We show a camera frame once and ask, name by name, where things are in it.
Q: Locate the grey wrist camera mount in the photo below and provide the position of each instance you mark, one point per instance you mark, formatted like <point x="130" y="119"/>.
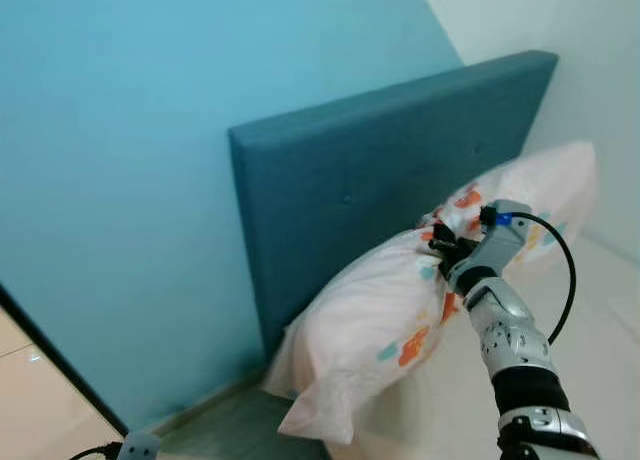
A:
<point x="140" y="447"/>
<point x="495" y="242"/>

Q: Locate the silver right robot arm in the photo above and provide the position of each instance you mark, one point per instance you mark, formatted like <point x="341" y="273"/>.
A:
<point x="515" y="350"/>

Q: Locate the pink pillow with coloured dots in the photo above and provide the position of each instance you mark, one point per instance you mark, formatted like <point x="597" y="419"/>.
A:
<point x="360" y="330"/>

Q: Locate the teal upholstered headboard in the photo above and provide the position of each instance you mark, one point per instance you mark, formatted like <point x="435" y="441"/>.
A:
<point x="350" y="180"/>

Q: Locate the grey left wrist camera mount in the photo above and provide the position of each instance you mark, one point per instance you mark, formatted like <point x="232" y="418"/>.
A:
<point x="140" y="447"/>

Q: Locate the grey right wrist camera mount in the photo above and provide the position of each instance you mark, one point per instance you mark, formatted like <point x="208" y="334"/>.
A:
<point x="495" y="242"/>

